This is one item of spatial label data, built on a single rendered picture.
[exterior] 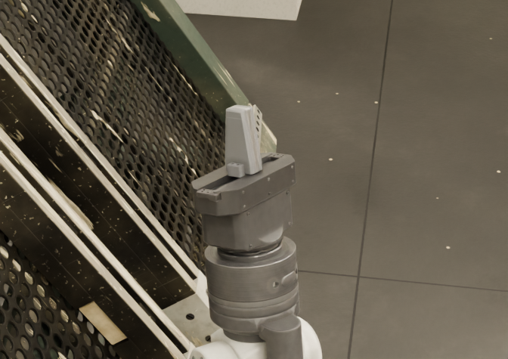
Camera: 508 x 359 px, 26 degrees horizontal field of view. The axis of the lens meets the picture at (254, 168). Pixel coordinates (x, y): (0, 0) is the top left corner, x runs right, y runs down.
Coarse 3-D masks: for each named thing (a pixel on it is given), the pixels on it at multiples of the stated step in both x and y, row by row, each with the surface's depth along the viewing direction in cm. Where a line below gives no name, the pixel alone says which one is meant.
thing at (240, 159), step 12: (228, 108) 101; (240, 108) 100; (228, 120) 101; (240, 120) 100; (228, 132) 101; (240, 132) 100; (228, 144) 102; (240, 144) 101; (252, 144) 101; (228, 156) 102; (240, 156) 101; (252, 156) 101; (228, 168) 102; (240, 168) 101; (252, 168) 101
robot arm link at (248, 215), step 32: (288, 160) 105; (192, 192) 101; (224, 192) 98; (256, 192) 100; (288, 192) 105; (224, 224) 100; (256, 224) 101; (288, 224) 105; (224, 256) 103; (256, 256) 102; (288, 256) 103; (224, 288) 102; (256, 288) 102; (288, 288) 103
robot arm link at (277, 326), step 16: (288, 304) 104; (224, 320) 104; (240, 320) 103; (256, 320) 103; (272, 320) 103; (288, 320) 103; (224, 336) 107; (240, 336) 105; (256, 336) 104; (272, 336) 101; (288, 336) 101; (192, 352) 107; (208, 352) 105; (224, 352) 105; (240, 352) 104; (256, 352) 104; (272, 352) 102; (288, 352) 102; (304, 352) 107
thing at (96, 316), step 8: (88, 304) 154; (96, 304) 154; (88, 312) 155; (96, 312) 155; (96, 320) 156; (104, 320) 156; (104, 328) 156; (112, 328) 156; (104, 336) 157; (112, 336) 157; (120, 336) 157; (112, 344) 158
